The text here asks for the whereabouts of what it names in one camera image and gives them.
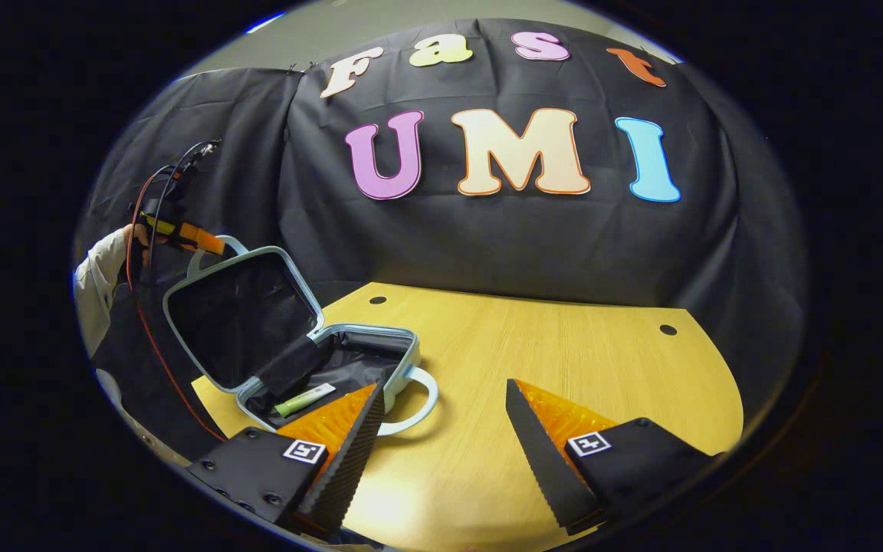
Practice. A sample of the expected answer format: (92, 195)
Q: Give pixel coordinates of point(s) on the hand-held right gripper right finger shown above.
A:
(541, 460)

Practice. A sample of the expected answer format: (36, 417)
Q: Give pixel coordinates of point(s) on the light blue suitcase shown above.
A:
(242, 322)

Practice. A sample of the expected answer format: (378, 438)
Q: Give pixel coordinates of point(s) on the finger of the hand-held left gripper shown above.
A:
(196, 238)

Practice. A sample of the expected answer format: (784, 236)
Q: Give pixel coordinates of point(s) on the black backdrop cloth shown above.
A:
(487, 245)

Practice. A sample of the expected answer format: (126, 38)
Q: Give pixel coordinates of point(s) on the silver skin care tube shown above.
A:
(296, 404)

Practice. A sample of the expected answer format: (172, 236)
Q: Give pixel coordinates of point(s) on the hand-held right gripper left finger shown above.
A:
(353, 460)

